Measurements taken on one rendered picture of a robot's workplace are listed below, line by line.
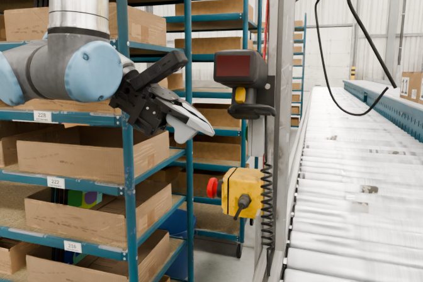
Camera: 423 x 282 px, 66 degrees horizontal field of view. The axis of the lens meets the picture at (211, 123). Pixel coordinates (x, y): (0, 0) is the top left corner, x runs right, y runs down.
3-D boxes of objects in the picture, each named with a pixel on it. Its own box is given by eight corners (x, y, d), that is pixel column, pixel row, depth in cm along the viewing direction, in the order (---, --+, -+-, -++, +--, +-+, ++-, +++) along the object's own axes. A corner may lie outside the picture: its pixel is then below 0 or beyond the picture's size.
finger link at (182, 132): (201, 154, 62) (163, 128, 64) (216, 129, 60) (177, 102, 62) (196, 158, 59) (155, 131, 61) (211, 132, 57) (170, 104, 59)
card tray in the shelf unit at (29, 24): (5, 43, 99) (1, 10, 98) (74, 50, 128) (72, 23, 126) (119, 40, 87) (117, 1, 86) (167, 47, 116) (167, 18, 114)
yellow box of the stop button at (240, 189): (223, 199, 65) (224, 165, 64) (266, 204, 63) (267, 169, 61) (199, 233, 52) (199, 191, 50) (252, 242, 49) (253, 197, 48)
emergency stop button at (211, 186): (211, 193, 64) (211, 174, 63) (232, 196, 63) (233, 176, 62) (204, 201, 60) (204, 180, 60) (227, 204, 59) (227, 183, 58)
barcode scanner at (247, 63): (207, 118, 45) (210, 43, 45) (228, 118, 57) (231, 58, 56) (254, 121, 43) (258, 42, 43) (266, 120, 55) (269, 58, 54)
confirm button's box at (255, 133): (252, 147, 62) (252, 112, 60) (268, 148, 61) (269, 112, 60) (244, 156, 55) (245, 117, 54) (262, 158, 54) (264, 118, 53)
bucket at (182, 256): (126, 284, 162) (123, 230, 158) (155, 251, 192) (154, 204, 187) (184, 297, 153) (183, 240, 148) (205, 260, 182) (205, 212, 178)
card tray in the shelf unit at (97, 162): (17, 170, 105) (14, 140, 103) (80, 148, 134) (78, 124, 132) (128, 182, 94) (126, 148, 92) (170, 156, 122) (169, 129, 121)
